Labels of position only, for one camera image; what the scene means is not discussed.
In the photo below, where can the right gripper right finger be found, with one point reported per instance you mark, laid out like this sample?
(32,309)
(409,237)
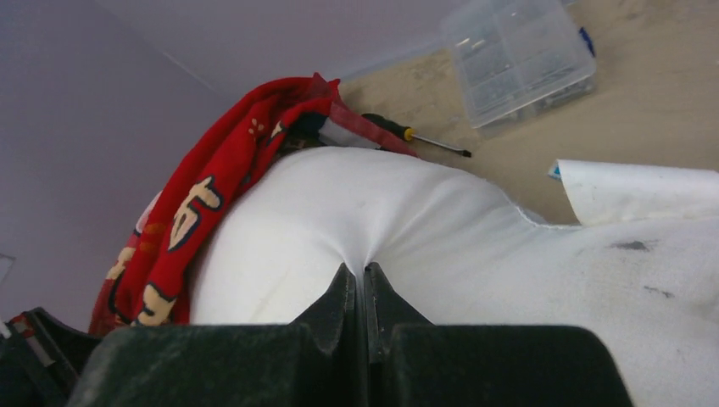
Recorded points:
(413,362)

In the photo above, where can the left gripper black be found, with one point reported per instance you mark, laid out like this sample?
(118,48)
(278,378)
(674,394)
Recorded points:
(41,359)

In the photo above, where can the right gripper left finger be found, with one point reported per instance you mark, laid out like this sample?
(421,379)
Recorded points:
(307,362)

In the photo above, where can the yellow black screwdriver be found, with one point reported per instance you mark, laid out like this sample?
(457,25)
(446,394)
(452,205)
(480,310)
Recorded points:
(408,134)

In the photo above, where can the red patterned pillowcase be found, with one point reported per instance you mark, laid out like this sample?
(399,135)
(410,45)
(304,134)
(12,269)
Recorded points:
(148,283)

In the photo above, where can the white pillow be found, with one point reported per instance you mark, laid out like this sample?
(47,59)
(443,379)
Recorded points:
(640,269)

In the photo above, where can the clear plastic organizer box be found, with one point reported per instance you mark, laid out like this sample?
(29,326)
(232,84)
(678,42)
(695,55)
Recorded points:
(516,60)

